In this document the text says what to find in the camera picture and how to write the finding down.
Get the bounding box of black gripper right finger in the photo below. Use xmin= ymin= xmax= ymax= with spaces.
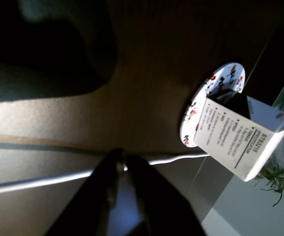
xmin=126 ymin=155 xmax=207 ymax=236

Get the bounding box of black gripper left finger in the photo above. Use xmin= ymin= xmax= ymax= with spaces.
xmin=44 ymin=148 xmax=124 ymax=236

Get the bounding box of white and black servo box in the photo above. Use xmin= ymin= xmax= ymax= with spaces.
xmin=193 ymin=91 xmax=284 ymax=182

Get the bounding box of round cartoon print coaster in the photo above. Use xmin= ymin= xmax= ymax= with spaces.
xmin=179 ymin=62 xmax=246 ymax=148

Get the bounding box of green leafy plant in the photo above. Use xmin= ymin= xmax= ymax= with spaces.
xmin=256 ymin=157 xmax=284 ymax=207

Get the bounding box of white cable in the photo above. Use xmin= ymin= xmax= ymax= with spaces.
xmin=0 ymin=151 xmax=209 ymax=197

